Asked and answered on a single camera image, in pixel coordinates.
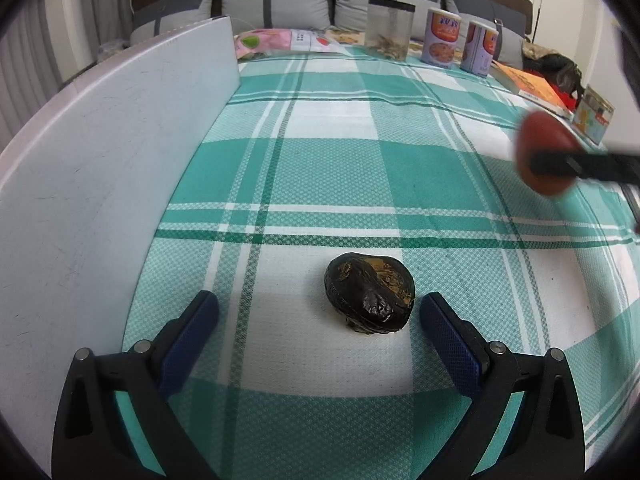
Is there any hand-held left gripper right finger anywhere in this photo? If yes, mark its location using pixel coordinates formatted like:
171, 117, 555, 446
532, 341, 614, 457
417, 292, 586, 480

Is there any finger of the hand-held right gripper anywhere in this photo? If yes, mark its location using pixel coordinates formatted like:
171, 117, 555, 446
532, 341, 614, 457
530, 147, 640, 184

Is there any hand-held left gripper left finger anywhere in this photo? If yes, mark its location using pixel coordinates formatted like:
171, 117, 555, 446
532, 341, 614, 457
51, 290, 221, 480

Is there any red apple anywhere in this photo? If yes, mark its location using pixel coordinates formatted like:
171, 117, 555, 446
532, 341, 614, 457
515, 111, 577, 197

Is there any dark wrinkled fruit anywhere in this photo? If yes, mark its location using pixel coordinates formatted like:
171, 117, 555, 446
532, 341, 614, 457
323, 253, 416, 336

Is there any small colourful carton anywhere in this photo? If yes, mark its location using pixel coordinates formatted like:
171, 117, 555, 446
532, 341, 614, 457
572, 84, 616, 142

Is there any black bag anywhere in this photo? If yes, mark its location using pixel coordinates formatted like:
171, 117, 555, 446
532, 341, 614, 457
522, 42, 586, 103

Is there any orange book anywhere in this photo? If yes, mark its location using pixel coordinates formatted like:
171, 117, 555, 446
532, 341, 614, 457
492, 60, 576, 120

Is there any purple lidded can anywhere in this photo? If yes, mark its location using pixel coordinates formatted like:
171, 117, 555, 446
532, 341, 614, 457
420, 7, 462, 69
459, 20, 501, 77

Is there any white board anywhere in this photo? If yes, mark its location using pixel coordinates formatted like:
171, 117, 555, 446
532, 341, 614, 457
0, 16, 242, 480

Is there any green white checked cloth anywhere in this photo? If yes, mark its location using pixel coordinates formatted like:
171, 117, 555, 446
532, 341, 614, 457
117, 42, 640, 480

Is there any clear plastic jar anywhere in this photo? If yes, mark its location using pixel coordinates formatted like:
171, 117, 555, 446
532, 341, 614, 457
364, 0, 417, 62

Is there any white snack packet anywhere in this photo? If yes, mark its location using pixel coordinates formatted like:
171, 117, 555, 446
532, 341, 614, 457
290, 29, 351, 56

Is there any pink snack packet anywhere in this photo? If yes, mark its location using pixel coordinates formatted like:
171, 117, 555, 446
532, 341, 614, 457
235, 29, 293, 61

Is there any grey curtain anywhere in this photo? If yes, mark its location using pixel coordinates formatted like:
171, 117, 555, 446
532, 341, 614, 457
0, 0, 66, 136

